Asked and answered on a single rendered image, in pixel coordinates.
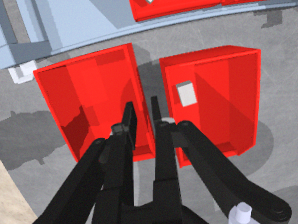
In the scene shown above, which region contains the red bin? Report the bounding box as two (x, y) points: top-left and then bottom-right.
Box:
(159, 45), (261, 157)
(221, 0), (265, 6)
(33, 43), (155, 162)
(129, 0), (225, 22)

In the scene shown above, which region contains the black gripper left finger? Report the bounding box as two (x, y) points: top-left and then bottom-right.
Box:
(32, 101), (138, 224)

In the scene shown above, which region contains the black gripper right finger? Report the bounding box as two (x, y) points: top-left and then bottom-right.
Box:
(151, 96), (292, 224)

